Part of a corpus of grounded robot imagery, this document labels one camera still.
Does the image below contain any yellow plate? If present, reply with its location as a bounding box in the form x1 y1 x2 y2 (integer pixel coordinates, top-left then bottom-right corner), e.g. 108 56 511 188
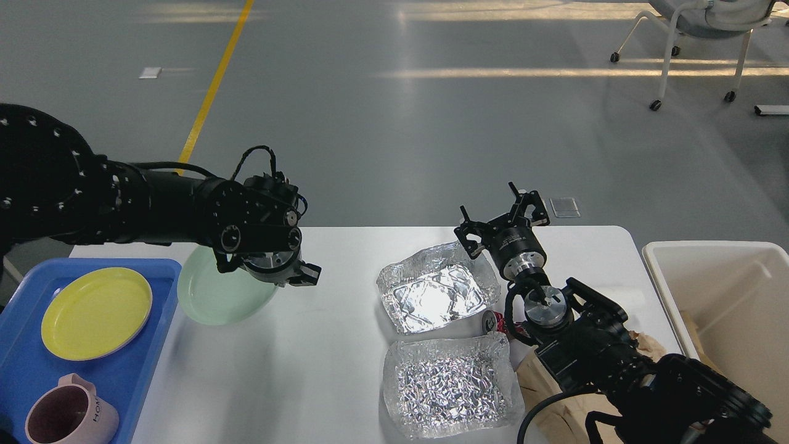
40 267 154 361

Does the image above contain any lower aluminium foil tray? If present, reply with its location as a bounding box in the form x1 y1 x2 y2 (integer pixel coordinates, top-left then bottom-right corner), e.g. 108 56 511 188
382 332 525 440

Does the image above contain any white office chair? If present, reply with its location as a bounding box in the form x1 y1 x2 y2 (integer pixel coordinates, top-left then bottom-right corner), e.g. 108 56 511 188
610 1 775 112

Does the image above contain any brown paper bag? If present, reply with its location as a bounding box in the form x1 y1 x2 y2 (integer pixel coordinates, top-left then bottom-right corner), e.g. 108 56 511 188
517 332 669 444

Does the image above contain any crushed red soda can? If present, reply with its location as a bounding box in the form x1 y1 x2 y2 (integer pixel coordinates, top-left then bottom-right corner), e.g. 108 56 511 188
481 310 509 334

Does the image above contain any white plastic bin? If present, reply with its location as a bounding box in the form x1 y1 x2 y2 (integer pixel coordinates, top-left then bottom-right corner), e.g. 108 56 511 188
642 240 788 443

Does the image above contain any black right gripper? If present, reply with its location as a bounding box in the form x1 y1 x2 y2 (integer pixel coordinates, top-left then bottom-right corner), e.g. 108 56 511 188
454 182 550 282

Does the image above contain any pink mug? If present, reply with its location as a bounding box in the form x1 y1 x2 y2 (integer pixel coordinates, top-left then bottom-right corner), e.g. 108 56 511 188
23 373 120 443

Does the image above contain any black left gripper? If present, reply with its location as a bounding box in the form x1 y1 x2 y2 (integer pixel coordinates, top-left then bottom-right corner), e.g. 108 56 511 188
215 248 322 287

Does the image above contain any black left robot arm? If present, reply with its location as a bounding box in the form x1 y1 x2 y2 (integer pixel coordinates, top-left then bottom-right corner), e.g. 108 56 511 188
1 104 321 287

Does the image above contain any blue plastic tray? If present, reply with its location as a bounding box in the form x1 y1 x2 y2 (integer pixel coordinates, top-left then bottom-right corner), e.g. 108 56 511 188
1 258 181 443

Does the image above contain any upper aluminium foil tray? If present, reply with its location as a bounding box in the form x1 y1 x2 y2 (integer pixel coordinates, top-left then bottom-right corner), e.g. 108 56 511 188
375 241 501 335

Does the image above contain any aluminium foil tray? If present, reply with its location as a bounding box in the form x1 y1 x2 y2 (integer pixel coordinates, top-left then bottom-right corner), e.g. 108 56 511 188
375 241 501 335
382 332 525 440

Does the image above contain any white bar on floor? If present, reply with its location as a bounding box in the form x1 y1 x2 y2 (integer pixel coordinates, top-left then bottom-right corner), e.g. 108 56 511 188
753 104 789 117

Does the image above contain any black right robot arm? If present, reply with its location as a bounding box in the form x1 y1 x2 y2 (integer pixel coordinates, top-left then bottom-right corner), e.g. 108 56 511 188
454 183 772 443

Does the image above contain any light green plate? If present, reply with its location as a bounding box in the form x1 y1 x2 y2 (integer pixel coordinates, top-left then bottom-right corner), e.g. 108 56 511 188
177 245 279 326

